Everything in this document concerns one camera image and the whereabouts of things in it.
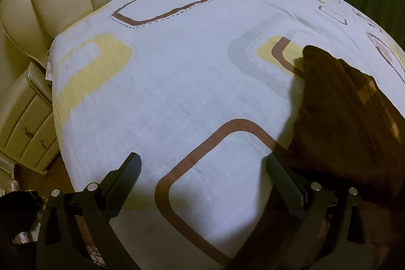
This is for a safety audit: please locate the brown small garment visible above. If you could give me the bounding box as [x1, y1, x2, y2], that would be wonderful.
[228, 45, 405, 270]

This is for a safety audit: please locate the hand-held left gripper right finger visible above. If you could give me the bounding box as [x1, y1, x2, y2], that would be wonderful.
[266, 153, 373, 270]

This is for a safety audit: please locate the white patterned bedsheet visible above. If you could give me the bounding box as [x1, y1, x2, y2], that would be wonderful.
[46, 0, 405, 270]

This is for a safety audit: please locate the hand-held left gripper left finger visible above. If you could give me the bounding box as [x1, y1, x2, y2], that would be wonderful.
[35, 152, 142, 270]

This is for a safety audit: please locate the cream nightstand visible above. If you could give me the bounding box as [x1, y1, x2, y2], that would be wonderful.
[0, 63, 60, 176]

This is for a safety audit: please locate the dark cloth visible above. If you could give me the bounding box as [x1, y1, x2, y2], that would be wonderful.
[0, 191, 45, 270]

